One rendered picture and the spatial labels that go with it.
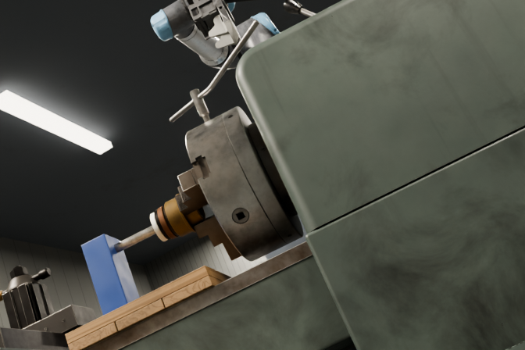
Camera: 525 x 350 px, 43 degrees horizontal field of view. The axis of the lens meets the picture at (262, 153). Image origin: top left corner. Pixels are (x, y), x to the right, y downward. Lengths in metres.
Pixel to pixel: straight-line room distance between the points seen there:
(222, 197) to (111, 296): 0.34
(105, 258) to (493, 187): 0.81
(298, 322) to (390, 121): 0.39
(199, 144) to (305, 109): 0.25
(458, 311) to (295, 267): 0.29
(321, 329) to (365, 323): 0.10
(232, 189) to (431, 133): 0.39
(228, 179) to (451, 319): 0.49
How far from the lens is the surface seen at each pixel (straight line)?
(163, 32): 1.78
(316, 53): 1.28
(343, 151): 1.20
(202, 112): 1.49
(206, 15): 1.54
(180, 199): 1.43
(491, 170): 1.18
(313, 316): 1.21
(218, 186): 1.31
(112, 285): 1.48
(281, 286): 1.22
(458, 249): 1.15
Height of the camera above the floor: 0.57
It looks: 22 degrees up
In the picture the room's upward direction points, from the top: 25 degrees counter-clockwise
